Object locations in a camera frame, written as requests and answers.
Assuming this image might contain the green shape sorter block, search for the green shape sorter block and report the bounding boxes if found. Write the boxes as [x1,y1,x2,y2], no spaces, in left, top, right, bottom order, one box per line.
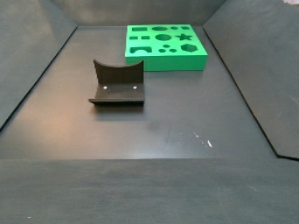
[126,24,208,72]

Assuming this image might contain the black curved holder bracket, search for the black curved holder bracket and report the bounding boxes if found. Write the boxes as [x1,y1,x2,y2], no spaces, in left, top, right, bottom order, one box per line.
[88,60,146,105]

